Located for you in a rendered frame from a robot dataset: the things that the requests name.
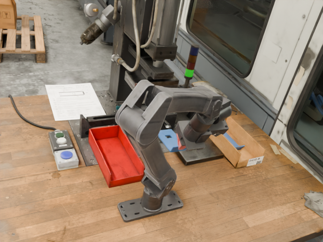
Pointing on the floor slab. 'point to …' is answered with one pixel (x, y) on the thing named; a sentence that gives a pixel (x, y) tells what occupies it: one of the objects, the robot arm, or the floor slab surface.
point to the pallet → (10, 45)
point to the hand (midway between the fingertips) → (180, 147)
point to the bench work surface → (295, 168)
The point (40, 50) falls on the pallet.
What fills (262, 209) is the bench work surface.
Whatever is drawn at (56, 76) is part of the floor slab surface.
